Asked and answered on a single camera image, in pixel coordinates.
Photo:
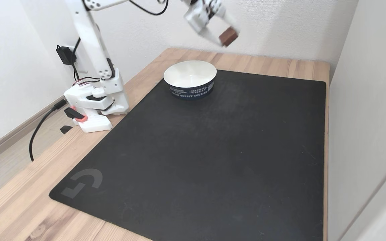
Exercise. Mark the brown block toy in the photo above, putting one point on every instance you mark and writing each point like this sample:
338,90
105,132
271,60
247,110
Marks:
229,36

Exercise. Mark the white paper bowl navy band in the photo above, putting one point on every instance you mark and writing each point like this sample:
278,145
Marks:
189,75

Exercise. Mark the black power adapter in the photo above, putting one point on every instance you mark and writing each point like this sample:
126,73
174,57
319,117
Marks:
65,55

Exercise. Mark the black orange table clamp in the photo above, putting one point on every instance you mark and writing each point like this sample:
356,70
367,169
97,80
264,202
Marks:
75,113

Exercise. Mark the black desk mat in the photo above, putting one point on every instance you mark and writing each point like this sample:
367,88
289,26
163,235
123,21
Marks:
213,157

